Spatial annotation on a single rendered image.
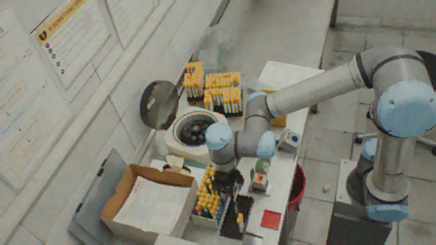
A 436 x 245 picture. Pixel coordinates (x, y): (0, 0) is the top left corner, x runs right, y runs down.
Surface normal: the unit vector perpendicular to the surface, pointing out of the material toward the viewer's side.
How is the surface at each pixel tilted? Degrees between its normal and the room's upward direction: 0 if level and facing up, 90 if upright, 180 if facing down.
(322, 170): 0
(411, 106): 82
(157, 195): 2
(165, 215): 2
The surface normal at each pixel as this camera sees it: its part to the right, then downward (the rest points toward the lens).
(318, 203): -0.13, -0.66
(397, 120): -0.16, 0.65
